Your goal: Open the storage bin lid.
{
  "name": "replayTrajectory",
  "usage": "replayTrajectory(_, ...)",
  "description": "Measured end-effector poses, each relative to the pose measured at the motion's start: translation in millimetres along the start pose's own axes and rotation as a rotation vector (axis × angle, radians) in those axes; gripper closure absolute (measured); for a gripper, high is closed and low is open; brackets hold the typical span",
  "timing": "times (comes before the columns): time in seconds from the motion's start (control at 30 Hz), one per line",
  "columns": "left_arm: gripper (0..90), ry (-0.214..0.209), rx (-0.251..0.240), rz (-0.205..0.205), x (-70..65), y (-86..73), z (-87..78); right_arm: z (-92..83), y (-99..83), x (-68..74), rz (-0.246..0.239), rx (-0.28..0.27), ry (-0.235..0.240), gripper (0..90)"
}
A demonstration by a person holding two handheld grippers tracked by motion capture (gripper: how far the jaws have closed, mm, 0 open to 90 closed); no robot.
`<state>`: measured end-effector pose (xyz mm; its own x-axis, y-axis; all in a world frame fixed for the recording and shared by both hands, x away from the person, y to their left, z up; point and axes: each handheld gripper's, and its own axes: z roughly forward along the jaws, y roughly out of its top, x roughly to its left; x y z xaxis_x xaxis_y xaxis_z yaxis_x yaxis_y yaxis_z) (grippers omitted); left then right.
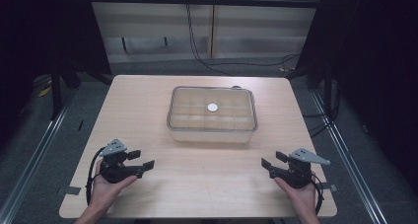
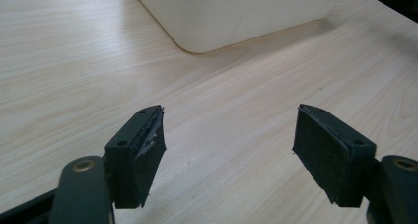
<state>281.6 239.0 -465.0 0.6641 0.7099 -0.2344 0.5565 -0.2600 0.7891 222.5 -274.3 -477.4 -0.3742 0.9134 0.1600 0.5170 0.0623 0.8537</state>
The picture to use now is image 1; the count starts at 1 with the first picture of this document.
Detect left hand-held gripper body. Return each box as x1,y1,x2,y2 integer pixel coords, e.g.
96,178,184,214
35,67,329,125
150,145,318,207
98,137,146,185

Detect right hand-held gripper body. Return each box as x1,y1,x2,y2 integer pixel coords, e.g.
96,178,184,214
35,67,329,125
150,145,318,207
268,147,331,189

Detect person's left hand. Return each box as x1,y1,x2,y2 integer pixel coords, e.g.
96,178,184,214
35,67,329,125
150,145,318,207
90,159,139,215

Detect person's right hand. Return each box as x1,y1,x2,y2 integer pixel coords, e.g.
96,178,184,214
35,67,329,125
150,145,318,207
273,176,318,218

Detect clear plastic lidded box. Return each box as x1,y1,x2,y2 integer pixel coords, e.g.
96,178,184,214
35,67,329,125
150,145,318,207
166,85,258,144

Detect black metal stand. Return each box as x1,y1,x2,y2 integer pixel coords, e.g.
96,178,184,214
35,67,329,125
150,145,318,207
49,60,82,121

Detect yellow floor tape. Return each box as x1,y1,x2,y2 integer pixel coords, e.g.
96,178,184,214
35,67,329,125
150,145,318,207
37,85,53,98

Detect dark curtain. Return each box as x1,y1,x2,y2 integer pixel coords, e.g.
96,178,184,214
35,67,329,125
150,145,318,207
0,0,112,143
289,0,418,198

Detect black horizontal bar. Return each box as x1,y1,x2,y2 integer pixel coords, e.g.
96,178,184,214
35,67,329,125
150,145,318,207
88,0,320,9

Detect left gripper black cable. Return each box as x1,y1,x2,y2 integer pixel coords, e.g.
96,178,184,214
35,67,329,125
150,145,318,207
85,146,106,206

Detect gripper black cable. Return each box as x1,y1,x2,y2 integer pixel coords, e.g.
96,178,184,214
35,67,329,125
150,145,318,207
85,146,106,206
310,172,325,216

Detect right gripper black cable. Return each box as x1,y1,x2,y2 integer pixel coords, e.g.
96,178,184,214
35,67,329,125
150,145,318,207
310,172,325,216

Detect metal floor rail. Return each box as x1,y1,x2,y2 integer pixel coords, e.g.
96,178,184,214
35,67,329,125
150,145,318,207
309,89,390,224
0,92,77,224

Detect black floor cables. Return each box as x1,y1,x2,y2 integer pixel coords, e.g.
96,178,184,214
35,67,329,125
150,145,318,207
302,85,343,139

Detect black wall cable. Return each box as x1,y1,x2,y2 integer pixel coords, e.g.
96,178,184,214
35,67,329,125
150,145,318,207
185,3,301,78

